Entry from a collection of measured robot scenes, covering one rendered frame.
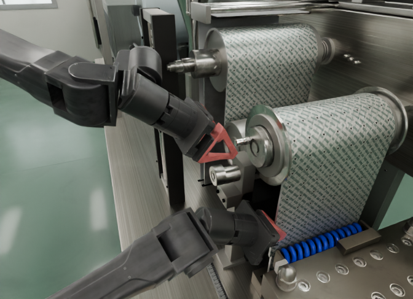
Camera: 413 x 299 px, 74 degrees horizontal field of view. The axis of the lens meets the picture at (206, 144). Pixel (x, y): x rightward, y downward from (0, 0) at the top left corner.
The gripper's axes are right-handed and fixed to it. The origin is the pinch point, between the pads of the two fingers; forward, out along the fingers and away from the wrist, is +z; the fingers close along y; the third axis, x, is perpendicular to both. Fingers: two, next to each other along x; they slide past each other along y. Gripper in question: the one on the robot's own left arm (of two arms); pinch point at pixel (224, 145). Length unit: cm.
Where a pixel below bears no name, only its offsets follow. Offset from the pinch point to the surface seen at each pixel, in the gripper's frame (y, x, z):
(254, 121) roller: -0.9, 6.3, 2.9
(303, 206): 8.8, -0.9, 17.3
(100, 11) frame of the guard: -94, 1, -18
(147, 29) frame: -39.1, 7.6, -11.9
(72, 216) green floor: -131, -134, 36
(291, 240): 8.9, -8.6, 22.5
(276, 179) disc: 7.4, 0.9, 7.8
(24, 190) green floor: -176, -158, 7
